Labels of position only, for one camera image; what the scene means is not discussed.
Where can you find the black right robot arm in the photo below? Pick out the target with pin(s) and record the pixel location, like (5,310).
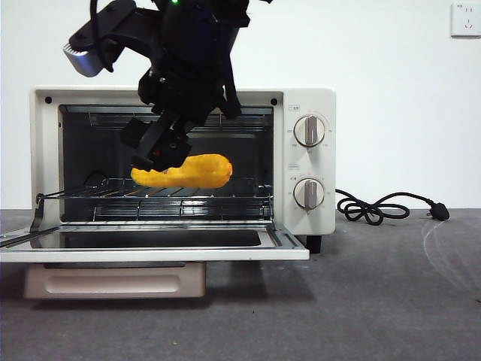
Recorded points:
(188,41)

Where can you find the cream oven knob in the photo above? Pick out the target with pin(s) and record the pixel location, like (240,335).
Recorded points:
(309,131)
(309,193)

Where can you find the yellow corn cob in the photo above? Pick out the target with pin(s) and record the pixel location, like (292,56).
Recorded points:
(206,173)

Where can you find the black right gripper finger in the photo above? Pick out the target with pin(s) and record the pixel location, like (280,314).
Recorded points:
(148,146)
(174,150)

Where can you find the cream toaster oven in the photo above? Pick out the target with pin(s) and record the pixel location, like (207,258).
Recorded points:
(323,169)

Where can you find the black oven foot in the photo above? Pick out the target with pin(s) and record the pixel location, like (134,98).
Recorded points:
(314,244)

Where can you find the glass oven door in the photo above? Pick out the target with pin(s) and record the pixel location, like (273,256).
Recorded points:
(150,254)

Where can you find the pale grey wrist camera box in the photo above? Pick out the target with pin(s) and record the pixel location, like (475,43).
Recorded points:
(84,62)

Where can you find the white wall socket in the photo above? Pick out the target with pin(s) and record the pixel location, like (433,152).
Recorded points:
(466,20)

